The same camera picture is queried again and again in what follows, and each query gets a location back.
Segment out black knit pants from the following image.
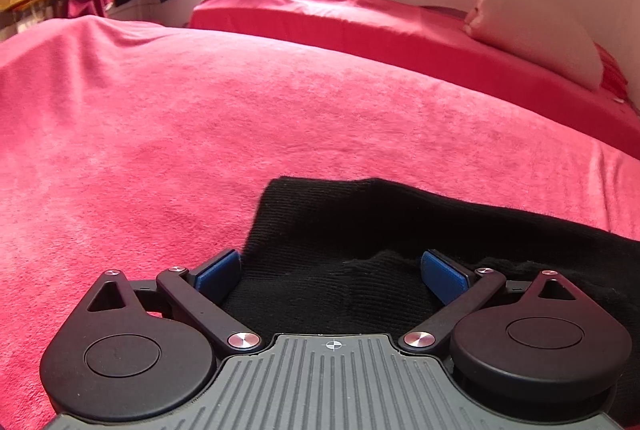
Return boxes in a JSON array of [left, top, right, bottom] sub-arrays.
[[222, 177, 640, 428]]

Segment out red pillow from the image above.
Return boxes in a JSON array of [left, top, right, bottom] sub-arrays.
[[596, 44, 632, 104]]

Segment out pink fleece blanket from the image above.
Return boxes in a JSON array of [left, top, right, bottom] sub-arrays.
[[0, 14, 640, 430]]

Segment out white pillow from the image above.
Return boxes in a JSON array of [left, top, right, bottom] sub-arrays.
[[462, 0, 606, 91]]

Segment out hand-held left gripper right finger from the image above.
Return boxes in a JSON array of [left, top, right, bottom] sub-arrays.
[[398, 249, 581, 355]]

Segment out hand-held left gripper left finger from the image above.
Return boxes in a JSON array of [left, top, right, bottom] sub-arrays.
[[82, 248, 263, 355]]

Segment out red bed sheet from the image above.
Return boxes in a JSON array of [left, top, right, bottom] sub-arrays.
[[189, 0, 640, 147]]

